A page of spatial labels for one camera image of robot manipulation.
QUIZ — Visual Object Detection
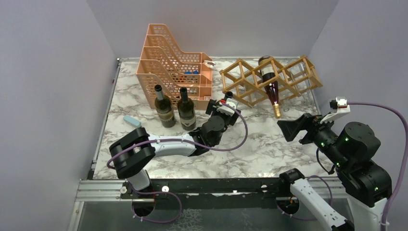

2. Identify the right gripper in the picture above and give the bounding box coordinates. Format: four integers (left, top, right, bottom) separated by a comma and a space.
278, 110, 349, 168

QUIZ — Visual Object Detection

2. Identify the dark green wine bottle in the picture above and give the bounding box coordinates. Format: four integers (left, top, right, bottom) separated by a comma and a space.
177, 87, 196, 131

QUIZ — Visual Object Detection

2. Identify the red bottle gold cap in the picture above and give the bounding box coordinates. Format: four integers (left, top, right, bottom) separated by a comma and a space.
260, 64, 281, 118

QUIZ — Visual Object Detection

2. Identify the dark bottle brown label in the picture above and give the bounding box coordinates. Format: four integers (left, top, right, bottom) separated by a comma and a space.
154, 84, 176, 128

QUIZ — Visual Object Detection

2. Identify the green bottle silver cap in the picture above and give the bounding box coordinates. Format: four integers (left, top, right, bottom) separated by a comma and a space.
223, 91, 233, 101

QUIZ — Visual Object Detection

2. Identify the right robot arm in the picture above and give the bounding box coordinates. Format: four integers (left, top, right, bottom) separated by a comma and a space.
277, 113, 392, 231

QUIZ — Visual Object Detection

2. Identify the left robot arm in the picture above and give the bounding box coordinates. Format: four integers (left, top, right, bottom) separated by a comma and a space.
106, 97, 242, 198

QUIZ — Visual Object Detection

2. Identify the wooden wine rack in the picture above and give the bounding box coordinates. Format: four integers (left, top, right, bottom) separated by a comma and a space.
219, 56, 323, 106

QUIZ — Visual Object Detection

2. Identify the peach plastic file organizer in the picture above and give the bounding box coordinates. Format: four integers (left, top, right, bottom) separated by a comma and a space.
136, 24, 213, 110

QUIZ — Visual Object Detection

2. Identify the light blue eraser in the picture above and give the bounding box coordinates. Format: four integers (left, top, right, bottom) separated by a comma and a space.
123, 115, 142, 128

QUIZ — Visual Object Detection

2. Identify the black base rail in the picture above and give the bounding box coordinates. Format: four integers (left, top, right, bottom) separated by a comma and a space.
120, 178, 292, 209

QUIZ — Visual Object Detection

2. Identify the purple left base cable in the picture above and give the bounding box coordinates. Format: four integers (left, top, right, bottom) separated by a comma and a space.
129, 185, 183, 224

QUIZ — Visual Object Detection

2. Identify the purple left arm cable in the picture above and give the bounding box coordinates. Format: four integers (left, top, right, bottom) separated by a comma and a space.
106, 102, 249, 170

